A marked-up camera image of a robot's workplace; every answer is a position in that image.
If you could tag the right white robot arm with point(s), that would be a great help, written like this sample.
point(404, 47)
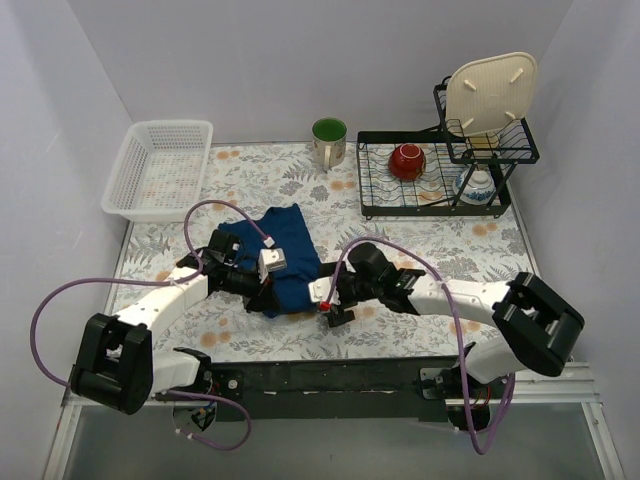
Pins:
point(538, 328)

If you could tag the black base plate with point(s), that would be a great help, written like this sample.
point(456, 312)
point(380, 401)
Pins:
point(405, 388)

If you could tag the cream square plastic lid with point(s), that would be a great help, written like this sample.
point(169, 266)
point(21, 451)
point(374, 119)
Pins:
point(486, 95)

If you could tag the blue t shirt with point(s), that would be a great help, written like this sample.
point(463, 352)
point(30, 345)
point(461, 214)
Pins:
point(237, 246)

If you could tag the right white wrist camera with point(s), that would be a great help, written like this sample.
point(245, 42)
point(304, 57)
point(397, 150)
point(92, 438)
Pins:
point(322, 295)

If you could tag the floral table mat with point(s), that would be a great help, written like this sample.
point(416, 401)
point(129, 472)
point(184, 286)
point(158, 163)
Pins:
point(246, 180)

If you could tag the red bowl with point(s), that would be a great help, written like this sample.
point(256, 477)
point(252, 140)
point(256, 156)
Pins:
point(407, 162)

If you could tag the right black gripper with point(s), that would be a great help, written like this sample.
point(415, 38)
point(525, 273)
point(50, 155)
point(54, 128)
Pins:
point(338, 306)

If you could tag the black wire dish rack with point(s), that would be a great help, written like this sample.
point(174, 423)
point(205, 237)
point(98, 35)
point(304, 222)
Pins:
point(381, 194)

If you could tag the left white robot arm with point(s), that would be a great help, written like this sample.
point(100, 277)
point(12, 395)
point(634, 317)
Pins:
point(117, 366)

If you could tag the white plastic basket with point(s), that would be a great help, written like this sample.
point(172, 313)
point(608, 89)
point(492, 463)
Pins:
point(159, 170)

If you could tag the blue white patterned bowl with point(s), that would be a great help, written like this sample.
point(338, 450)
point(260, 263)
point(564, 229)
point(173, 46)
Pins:
point(474, 188)

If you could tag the green inside floral mug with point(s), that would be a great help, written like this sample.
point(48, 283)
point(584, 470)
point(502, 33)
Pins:
point(329, 142)

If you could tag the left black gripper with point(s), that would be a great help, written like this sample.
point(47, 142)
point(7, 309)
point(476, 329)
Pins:
point(265, 293)

